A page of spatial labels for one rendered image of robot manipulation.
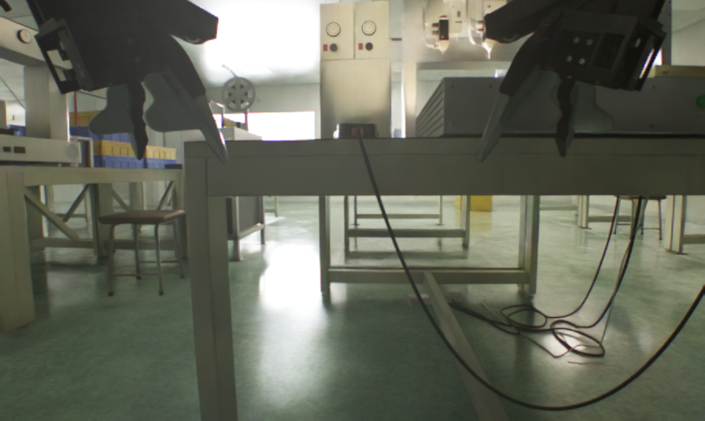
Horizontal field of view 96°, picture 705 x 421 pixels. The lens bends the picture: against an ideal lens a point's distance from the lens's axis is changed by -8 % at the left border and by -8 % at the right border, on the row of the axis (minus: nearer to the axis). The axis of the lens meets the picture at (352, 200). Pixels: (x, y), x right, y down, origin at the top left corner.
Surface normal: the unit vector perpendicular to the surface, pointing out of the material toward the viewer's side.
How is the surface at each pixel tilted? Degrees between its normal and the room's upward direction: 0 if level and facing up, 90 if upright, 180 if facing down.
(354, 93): 90
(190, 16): 93
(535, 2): 93
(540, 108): 63
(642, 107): 90
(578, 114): 124
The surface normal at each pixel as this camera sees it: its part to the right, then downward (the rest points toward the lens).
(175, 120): 0.62, -0.40
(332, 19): -0.07, 0.07
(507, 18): -0.85, 0.11
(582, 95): -0.77, 0.59
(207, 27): 0.86, 0.09
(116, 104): 0.78, 0.58
